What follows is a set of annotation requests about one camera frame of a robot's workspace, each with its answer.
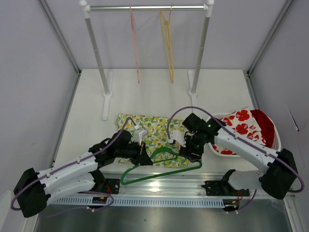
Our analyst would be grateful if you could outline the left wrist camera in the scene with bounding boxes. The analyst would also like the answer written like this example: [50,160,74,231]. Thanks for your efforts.
[133,125,148,145]

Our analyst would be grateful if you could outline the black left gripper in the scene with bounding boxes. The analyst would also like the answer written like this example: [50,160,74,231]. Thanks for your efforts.
[115,140,152,165]

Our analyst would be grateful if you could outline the yellow hanger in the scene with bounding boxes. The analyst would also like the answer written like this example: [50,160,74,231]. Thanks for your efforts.
[159,11,174,84]

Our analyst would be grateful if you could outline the pink hanger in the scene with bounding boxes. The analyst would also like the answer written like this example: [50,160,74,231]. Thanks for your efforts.
[129,5,140,83]

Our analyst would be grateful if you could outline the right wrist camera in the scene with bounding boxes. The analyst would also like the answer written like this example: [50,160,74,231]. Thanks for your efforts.
[168,130,186,147]

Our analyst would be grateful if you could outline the red poppy print cloth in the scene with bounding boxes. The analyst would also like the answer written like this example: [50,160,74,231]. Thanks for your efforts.
[214,107,266,145]

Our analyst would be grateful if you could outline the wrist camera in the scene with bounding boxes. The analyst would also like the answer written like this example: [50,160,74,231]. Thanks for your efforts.
[133,125,148,145]
[168,130,186,147]

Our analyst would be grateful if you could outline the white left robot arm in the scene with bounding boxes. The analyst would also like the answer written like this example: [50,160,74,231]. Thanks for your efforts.
[11,129,153,218]

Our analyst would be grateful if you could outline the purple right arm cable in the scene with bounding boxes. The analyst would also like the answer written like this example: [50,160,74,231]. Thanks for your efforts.
[168,106,305,215]

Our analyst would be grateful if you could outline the lemon print skirt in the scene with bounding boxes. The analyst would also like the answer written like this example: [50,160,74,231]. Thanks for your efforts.
[115,114,189,168]

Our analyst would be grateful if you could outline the white clothes rack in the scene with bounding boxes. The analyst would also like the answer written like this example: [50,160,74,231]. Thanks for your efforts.
[79,0,214,121]

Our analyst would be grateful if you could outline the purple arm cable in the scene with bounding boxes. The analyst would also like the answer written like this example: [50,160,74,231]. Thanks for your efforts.
[11,116,140,218]
[168,106,305,215]

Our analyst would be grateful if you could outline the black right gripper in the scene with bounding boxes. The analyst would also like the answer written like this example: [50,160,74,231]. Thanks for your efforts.
[179,132,205,163]

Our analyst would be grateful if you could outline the aluminium mounting rail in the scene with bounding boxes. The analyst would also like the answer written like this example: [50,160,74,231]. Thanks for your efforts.
[32,172,295,199]

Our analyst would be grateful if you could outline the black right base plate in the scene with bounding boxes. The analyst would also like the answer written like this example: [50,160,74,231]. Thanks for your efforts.
[201,180,250,197]

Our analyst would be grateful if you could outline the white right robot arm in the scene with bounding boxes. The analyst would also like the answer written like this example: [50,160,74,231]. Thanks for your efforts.
[183,113,298,200]

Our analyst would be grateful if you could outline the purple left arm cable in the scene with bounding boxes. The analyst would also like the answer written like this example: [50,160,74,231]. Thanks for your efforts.
[11,116,140,218]

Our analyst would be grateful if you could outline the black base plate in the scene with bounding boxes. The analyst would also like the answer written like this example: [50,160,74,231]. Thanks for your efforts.
[89,178,120,195]
[201,180,250,197]

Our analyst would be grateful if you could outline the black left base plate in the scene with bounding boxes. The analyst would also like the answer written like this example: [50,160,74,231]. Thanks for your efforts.
[89,178,120,195]

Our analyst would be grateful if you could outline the white slotted cable duct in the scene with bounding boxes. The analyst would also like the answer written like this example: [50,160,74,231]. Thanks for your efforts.
[51,195,225,208]

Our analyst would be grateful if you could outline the green hanger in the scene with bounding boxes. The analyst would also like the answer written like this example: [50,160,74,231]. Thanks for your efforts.
[120,147,202,186]

